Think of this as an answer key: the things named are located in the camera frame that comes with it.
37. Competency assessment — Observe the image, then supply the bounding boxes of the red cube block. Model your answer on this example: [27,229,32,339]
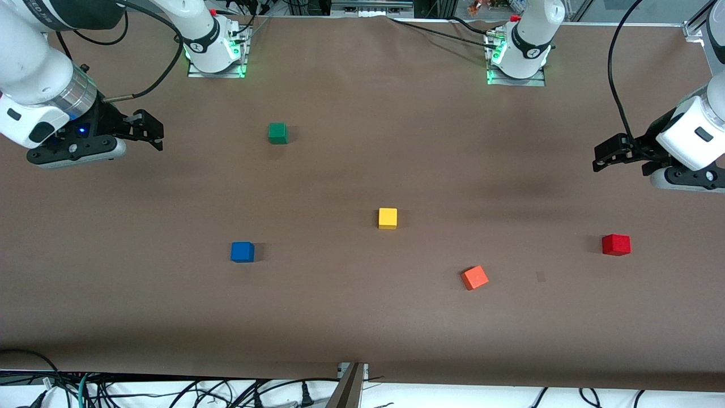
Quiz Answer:
[602,233,631,257]

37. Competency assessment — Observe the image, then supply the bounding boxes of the orange cube block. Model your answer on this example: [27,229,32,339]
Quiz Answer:
[460,265,489,291]

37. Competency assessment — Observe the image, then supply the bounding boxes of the silver bar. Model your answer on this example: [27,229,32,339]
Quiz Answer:
[331,0,415,15]

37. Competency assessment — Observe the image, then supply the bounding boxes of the brown paper table cover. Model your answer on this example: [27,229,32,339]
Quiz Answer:
[0,12,725,393]

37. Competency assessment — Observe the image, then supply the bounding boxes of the aluminium profile beam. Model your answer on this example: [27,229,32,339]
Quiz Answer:
[326,363,366,408]

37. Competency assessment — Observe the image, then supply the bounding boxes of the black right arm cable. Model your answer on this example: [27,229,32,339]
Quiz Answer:
[56,0,185,103]

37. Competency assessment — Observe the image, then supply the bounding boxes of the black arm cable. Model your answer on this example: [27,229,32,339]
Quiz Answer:
[608,0,725,152]
[56,0,185,103]

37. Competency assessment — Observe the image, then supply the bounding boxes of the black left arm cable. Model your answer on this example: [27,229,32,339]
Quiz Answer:
[608,0,725,152]

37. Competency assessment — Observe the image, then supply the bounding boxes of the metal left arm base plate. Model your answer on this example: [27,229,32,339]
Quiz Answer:
[485,29,547,87]

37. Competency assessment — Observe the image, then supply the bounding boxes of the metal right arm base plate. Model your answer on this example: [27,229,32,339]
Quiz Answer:
[187,22,251,79]

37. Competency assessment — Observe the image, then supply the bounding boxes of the aluminium frame corner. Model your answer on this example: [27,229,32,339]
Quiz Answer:
[683,0,725,41]

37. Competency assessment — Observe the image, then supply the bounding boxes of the black cable on table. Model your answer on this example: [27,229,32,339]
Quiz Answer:
[388,16,505,49]

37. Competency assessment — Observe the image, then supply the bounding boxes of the black looped cable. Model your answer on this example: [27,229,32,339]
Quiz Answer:
[0,348,63,392]

